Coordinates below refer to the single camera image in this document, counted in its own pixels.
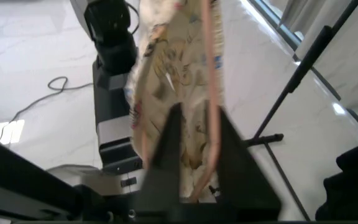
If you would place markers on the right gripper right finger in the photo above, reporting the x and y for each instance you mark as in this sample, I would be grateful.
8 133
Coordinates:
244 186

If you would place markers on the pink clothes hanger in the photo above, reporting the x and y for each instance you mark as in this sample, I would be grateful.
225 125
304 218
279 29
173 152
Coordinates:
211 77

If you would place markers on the cream printed garment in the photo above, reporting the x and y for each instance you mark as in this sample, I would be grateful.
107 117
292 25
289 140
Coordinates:
179 62

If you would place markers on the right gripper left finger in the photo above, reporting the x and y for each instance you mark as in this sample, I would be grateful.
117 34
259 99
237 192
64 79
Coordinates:
163 180

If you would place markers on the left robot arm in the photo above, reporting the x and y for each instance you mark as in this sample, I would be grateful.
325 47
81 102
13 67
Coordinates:
104 15

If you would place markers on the black clothes rack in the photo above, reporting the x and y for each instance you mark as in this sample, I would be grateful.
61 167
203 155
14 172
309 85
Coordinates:
309 56

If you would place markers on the black t-shirt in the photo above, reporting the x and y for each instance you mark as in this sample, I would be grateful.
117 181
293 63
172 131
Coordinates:
353 186

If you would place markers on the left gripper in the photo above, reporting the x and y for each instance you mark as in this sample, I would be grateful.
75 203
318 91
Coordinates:
117 54

